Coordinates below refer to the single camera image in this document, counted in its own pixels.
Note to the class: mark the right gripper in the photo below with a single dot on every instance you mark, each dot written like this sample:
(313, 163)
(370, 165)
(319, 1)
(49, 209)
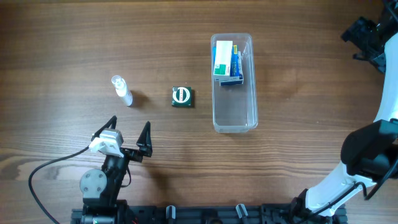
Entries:
(364, 34)

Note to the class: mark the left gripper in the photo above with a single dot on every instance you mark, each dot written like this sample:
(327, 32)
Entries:
(130, 153)

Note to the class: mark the dark green square box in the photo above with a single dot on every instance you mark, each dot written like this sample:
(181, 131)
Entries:
(182, 96)

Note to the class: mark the blue medicine box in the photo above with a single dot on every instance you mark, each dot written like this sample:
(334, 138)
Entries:
(234, 50)

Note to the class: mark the white Hansaplast box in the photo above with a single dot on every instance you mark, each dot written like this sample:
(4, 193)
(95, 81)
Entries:
(231, 82)

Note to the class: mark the white green Panadol box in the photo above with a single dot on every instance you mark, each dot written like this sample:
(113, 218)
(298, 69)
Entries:
(222, 62)

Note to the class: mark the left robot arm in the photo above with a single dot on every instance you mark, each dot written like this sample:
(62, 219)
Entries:
(100, 187)

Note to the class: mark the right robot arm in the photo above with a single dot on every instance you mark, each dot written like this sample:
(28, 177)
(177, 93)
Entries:
(369, 154)

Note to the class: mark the clear plastic container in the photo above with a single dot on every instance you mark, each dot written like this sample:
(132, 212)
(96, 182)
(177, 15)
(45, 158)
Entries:
(235, 106)

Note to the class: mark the white spray bottle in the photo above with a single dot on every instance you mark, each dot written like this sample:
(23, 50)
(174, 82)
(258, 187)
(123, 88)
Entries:
(122, 90)

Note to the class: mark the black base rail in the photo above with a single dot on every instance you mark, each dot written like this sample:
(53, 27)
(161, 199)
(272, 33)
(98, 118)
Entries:
(264, 214)

